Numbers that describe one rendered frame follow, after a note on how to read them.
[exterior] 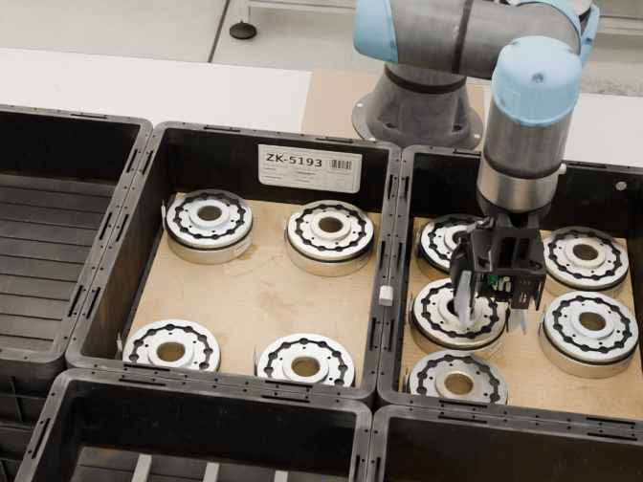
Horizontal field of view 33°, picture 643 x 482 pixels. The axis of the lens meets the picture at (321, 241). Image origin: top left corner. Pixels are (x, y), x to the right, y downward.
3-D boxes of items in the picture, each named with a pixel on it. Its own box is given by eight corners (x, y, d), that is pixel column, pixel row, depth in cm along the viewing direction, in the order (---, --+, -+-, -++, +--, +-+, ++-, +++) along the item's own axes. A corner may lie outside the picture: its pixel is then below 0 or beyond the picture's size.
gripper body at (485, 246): (464, 312, 111) (479, 222, 103) (460, 253, 118) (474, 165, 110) (541, 316, 111) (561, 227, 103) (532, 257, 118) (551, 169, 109)
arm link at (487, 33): (479, -26, 110) (464, 31, 102) (591, -7, 108) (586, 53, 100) (467, 41, 115) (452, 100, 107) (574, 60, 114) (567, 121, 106)
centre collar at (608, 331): (567, 306, 122) (568, 302, 122) (611, 310, 122) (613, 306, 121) (569, 339, 118) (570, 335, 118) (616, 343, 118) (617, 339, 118)
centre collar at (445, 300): (436, 294, 123) (436, 290, 122) (480, 295, 123) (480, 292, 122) (437, 325, 119) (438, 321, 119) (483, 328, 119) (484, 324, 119)
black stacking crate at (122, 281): (164, 195, 142) (158, 123, 134) (393, 219, 140) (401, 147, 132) (77, 442, 113) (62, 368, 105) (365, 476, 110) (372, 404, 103)
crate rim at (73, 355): (158, 134, 135) (157, 119, 134) (401, 159, 133) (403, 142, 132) (62, 382, 106) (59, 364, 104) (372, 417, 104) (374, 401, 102)
